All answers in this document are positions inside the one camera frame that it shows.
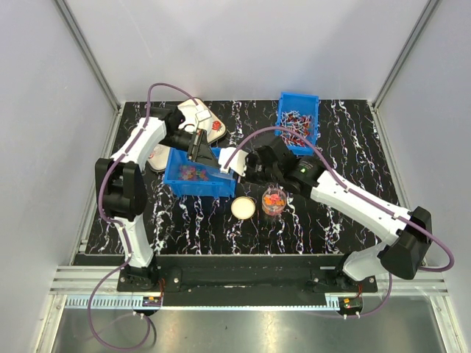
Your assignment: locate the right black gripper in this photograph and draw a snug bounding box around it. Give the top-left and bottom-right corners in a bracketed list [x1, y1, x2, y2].
[233, 152, 280, 187]

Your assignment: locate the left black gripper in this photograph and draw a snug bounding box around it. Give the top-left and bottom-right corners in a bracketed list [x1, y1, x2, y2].
[160, 129, 220, 169]

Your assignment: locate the blue bin of star candies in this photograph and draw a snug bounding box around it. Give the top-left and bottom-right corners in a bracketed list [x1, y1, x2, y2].
[163, 149, 236, 199]

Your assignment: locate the clear plastic scoop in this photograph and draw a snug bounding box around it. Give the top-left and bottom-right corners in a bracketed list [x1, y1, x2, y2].
[205, 166, 240, 182]

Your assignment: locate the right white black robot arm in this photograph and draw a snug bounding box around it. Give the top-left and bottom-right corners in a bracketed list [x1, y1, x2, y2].
[244, 136, 431, 292]

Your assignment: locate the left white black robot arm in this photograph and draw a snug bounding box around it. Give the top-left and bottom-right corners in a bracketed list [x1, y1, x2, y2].
[95, 106, 219, 291]

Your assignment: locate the blue bin of wrapped candies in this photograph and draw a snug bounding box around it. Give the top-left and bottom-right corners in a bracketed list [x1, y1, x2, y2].
[275, 92, 319, 156]

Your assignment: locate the strawberry pattern tray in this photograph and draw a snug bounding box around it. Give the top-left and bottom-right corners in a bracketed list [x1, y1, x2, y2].
[147, 98, 227, 172]

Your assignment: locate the clear glass jar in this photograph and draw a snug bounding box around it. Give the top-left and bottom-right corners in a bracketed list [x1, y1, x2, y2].
[261, 185, 287, 216]

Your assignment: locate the white round jar lid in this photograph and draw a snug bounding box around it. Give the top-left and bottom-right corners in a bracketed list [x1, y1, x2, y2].
[230, 196, 256, 220]

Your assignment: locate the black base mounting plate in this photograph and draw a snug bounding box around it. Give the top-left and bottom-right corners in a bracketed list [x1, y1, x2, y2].
[117, 254, 378, 297]

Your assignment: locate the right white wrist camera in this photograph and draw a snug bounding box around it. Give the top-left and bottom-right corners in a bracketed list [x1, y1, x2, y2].
[218, 147, 248, 177]

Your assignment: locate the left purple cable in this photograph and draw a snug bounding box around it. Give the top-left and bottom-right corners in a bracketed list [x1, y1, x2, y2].
[86, 82, 202, 350]

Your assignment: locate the aluminium frame rail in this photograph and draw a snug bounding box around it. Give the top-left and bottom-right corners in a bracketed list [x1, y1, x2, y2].
[49, 266, 449, 296]

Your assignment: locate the white slotted cable duct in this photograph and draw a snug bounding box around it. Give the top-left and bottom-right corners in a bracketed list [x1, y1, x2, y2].
[65, 292, 362, 311]

